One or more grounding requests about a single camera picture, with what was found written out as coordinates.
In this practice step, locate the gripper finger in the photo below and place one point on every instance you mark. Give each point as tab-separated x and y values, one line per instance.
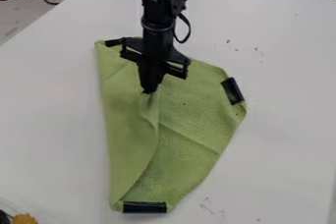
147	75
158	77

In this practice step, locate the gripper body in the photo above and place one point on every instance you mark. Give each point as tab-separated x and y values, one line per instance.
157	46

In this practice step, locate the green cloth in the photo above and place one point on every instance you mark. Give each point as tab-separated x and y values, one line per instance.
188	120

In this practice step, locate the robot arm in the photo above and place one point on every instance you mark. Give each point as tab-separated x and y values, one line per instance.
160	2

